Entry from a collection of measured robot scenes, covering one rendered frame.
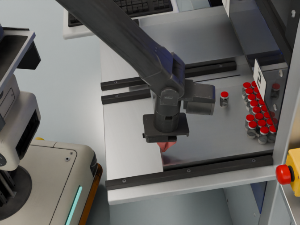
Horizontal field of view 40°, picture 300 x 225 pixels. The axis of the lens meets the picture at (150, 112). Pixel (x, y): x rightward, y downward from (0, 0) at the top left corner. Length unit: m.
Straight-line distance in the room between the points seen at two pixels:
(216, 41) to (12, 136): 0.69
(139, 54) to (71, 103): 1.75
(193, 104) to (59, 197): 1.01
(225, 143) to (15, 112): 0.67
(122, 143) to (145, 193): 0.16
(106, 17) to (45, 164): 1.26
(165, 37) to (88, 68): 1.35
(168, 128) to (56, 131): 1.49
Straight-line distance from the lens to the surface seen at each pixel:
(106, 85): 1.22
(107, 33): 0.72
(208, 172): 1.00
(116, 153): 1.08
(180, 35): 1.38
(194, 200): 1.99
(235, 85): 1.21
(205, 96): 0.87
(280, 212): 1.17
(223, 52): 1.31
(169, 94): 0.82
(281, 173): 0.87
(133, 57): 0.76
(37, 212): 1.77
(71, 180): 1.80
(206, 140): 1.07
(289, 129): 0.88
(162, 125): 0.93
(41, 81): 2.69
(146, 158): 1.05
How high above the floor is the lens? 1.73
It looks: 48 degrees down
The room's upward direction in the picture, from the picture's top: 9 degrees counter-clockwise
